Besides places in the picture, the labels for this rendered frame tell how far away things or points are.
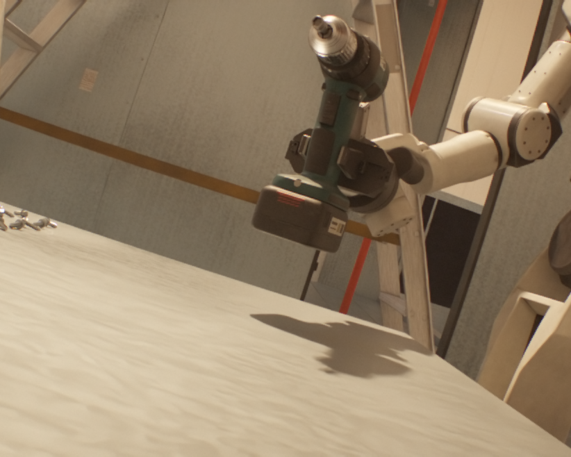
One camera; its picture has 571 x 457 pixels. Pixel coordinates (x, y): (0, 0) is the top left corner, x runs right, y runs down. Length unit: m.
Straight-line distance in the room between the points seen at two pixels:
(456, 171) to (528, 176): 1.88
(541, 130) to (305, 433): 0.87
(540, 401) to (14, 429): 0.85
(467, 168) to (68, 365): 0.86
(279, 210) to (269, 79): 2.11
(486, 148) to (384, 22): 1.11
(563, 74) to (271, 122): 1.74
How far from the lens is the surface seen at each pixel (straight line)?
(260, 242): 2.85
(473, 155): 1.16
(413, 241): 2.16
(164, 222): 2.87
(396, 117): 2.18
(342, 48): 0.77
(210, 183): 2.13
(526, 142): 1.19
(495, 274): 2.98
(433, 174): 1.11
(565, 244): 1.09
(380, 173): 0.89
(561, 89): 1.27
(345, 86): 0.83
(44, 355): 0.39
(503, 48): 12.12
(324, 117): 0.82
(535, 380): 1.04
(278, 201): 0.79
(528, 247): 3.02
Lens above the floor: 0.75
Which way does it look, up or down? level
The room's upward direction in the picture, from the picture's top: 18 degrees clockwise
